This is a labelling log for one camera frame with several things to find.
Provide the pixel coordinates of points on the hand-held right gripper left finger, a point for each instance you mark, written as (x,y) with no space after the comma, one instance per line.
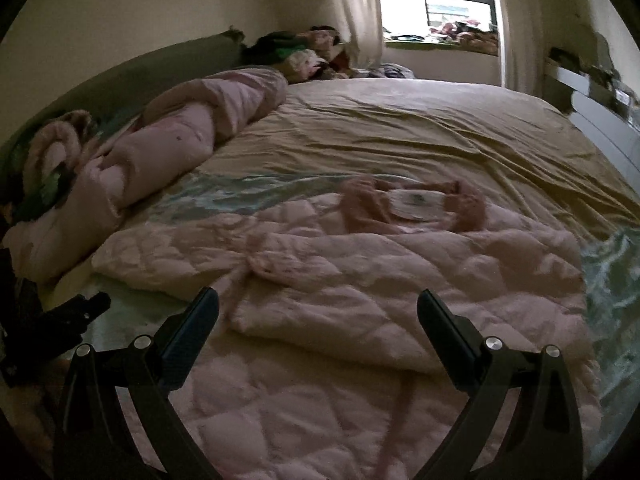
(186,332)

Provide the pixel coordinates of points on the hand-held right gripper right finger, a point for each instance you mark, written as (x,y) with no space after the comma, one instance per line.
(450,332)

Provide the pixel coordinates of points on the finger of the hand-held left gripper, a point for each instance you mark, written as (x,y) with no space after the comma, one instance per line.
(82,310)

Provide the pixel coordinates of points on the pink quilted coat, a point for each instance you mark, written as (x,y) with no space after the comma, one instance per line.
(325,265)

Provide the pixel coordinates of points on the pile of clothes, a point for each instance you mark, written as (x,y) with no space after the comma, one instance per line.
(295,50)

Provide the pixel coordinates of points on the bed with tan sheet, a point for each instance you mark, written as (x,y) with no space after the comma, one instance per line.
(610,280)

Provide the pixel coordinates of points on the pink green floral blanket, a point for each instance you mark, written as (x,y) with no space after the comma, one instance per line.
(55,135)

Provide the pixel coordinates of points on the rolled pink duvet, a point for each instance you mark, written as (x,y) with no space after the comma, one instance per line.
(165,140)

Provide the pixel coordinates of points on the green headboard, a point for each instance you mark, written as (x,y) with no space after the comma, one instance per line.
(125,70)

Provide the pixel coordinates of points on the dark crumpled cloth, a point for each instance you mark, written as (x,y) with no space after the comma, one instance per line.
(395,70)

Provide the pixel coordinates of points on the white dresser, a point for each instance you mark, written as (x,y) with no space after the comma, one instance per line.
(600,110)

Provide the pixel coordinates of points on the clutter on windowsill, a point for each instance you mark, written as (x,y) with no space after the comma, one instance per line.
(460,32)

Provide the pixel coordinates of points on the clutter on dresser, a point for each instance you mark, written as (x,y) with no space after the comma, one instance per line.
(607,67)

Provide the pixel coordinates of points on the white curtain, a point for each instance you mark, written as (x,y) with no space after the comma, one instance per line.
(357,5)
(520,25)

